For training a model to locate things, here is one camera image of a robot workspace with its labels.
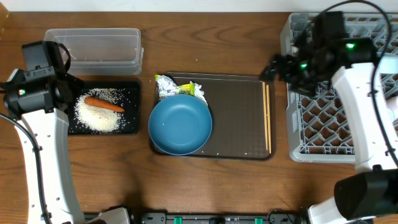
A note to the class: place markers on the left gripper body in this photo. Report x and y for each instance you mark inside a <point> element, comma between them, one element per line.
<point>76,84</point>

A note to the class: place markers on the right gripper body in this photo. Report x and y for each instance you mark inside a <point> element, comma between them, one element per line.
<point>301,75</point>

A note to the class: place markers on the orange carrot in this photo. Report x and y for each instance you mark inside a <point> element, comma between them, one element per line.
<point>102,104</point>

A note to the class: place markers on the white rice pile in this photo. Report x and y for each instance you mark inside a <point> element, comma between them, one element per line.
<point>100,120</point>

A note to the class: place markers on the light blue bowl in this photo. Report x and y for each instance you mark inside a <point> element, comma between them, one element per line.
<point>388,64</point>

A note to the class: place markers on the pale pink cup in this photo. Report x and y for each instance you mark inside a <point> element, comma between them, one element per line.
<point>392,104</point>

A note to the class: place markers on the white tissue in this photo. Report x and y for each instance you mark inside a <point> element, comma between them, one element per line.
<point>199,93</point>

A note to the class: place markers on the dark blue plate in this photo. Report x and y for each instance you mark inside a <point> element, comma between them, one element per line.
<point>180,125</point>

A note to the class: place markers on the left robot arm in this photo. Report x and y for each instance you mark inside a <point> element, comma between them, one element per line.
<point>38,108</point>

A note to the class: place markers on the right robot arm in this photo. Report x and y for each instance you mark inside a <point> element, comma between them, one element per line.
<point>351,67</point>

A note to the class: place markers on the black waste tray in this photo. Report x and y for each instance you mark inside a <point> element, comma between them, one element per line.
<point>131,105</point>

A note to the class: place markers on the grey dishwasher rack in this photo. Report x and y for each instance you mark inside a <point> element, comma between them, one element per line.
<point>316,126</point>

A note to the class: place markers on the clear plastic container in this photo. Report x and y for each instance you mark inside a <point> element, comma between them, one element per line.
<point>100,51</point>

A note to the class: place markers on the brown serving tray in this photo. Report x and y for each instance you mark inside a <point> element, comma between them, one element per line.
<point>236,106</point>

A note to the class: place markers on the silver foil wrapper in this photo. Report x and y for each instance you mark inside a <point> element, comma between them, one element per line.
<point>166,86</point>

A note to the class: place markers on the yellow green pandan packet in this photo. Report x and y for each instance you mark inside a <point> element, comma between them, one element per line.
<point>186,89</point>

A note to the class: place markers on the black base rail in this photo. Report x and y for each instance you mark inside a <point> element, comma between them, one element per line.
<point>273,217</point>

